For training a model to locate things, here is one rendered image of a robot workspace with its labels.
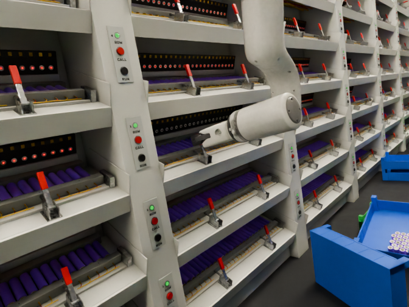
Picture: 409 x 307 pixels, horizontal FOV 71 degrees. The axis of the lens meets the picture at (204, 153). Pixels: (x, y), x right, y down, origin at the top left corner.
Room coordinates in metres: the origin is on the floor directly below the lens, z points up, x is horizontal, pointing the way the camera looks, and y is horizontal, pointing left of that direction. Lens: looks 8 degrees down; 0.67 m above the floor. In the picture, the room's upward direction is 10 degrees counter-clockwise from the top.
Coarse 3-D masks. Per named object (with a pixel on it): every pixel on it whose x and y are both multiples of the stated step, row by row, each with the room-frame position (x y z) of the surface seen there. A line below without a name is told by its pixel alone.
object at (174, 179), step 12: (180, 132) 0.98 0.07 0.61; (192, 132) 1.02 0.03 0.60; (264, 144) 1.04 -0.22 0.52; (276, 144) 1.09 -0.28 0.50; (192, 156) 0.88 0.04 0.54; (216, 156) 0.90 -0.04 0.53; (228, 156) 0.90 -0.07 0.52; (240, 156) 0.93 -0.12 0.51; (252, 156) 0.98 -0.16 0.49; (180, 168) 0.79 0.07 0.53; (192, 168) 0.80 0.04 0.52; (204, 168) 0.81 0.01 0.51; (216, 168) 0.85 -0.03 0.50; (228, 168) 0.90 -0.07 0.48; (168, 180) 0.72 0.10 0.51; (180, 180) 0.75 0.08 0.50; (192, 180) 0.78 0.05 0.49; (168, 192) 0.73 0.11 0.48
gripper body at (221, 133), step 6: (228, 120) 0.73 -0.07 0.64; (216, 126) 0.74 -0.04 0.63; (222, 126) 0.72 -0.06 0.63; (228, 126) 0.72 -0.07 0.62; (204, 132) 0.76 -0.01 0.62; (210, 132) 0.75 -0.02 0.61; (216, 132) 0.74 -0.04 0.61; (222, 132) 0.72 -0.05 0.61; (228, 132) 0.72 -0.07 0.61; (210, 138) 0.75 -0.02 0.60; (216, 138) 0.73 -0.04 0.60; (222, 138) 0.72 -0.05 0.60; (228, 138) 0.72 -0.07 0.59; (234, 138) 0.72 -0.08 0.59; (204, 144) 0.77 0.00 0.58; (210, 144) 0.75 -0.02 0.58
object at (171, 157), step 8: (216, 144) 0.95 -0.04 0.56; (224, 144) 0.98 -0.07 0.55; (232, 144) 0.99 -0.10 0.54; (176, 152) 0.84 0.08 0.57; (184, 152) 0.85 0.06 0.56; (192, 152) 0.87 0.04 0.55; (208, 152) 0.90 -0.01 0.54; (160, 160) 0.78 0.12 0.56; (168, 160) 0.81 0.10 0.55; (176, 160) 0.83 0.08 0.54
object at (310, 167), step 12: (312, 144) 1.60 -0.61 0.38; (324, 144) 1.62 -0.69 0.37; (336, 144) 1.64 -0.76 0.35; (348, 144) 1.61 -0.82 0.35; (300, 156) 1.41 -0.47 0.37; (312, 156) 1.33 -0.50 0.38; (324, 156) 1.49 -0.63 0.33; (336, 156) 1.50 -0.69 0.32; (300, 168) 1.30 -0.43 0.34; (312, 168) 1.32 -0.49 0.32; (324, 168) 1.38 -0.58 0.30
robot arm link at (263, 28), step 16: (256, 0) 0.63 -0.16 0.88; (272, 0) 0.62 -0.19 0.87; (256, 16) 0.63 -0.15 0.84; (272, 16) 0.62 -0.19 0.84; (256, 32) 0.63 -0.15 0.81; (272, 32) 0.63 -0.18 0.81; (256, 48) 0.63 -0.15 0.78; (272, 48) 0.63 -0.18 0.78; (256, 64) 0.66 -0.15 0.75; (272, 64) 0.66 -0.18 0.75; (288, 64) 0.67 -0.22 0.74; (272, 80) 0.73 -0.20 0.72; (288, 80) 0.70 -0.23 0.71; (272, 96) 0.75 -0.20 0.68
